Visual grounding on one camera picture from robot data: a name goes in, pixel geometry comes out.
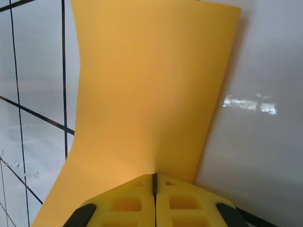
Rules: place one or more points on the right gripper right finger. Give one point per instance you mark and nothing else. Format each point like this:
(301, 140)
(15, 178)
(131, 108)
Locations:
(189, 208)

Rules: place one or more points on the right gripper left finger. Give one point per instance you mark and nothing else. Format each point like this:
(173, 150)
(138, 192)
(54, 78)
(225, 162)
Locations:
(118, 208)

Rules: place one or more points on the orange square paper sheet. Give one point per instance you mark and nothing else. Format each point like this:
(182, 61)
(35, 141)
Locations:
(151, 94)

